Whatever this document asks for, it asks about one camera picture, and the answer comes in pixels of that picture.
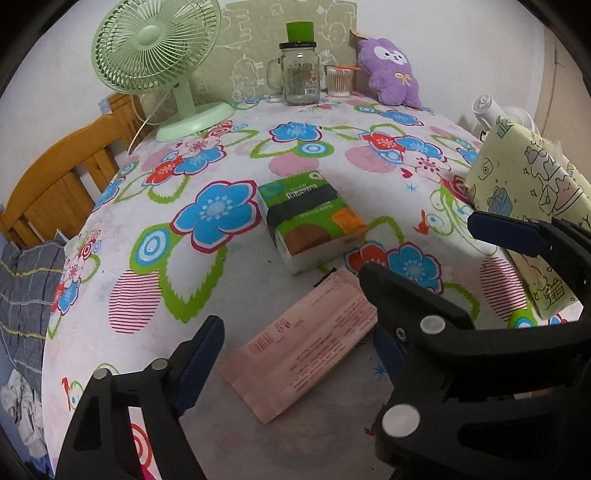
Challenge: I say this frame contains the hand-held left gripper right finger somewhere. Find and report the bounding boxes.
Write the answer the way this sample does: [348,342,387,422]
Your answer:
[372,327,409,396]

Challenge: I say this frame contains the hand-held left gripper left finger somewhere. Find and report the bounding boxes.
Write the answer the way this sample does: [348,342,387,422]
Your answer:
[55,315,225,480]

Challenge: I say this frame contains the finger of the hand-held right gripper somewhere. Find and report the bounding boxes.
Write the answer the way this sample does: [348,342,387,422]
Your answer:
[467,210,591,319]
[359,262,591,480]

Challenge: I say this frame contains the yellow cartoon fabric box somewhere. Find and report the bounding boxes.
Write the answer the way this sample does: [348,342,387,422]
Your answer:
[464,115,591,320]

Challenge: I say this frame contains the pink paper packet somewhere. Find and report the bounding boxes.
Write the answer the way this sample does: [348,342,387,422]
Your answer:
[217,268,380,424]

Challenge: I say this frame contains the green tissue pack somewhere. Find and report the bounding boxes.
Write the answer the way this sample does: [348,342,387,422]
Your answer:
[256,171,370,278]

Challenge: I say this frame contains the black cloth band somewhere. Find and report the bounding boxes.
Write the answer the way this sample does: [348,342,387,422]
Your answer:
[265,182,346,230]

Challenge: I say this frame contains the floral tablecloth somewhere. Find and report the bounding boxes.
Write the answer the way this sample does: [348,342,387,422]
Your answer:
[41,90,583,480]

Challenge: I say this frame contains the white fan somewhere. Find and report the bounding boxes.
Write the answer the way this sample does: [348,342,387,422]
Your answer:
[471,95,543,139]

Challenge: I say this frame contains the beige door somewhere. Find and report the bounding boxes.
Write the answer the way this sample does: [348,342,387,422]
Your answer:
[538,28,591,144]

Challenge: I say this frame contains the white grey clothes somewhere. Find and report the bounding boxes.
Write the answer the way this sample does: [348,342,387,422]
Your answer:
[0,369,47,460]

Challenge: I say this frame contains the grey plaid blanket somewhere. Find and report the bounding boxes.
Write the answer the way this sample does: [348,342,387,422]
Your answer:
[0,231,68,384]

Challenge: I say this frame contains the purple plush bunny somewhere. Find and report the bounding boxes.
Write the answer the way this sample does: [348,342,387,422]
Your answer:
[355,34,423,110]

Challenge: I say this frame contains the cotton swab container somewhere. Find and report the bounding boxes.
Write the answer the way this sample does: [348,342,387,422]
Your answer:
[324,65,362,97]

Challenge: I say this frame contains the glass jar mug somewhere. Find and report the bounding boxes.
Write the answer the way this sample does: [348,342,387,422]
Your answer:
[265,41,322,107]

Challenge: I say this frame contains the green plastic cup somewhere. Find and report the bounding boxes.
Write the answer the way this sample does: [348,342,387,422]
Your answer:
[285,21,316,44]

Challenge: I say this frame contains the green patterned board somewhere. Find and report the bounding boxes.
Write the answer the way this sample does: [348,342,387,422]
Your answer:
[191,0,360,102]

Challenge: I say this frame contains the green desk fan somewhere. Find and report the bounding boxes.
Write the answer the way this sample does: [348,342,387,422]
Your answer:
[91,0,236,143]

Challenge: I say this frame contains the white fan cable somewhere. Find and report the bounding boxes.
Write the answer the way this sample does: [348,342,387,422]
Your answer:
[127,90,163,155]

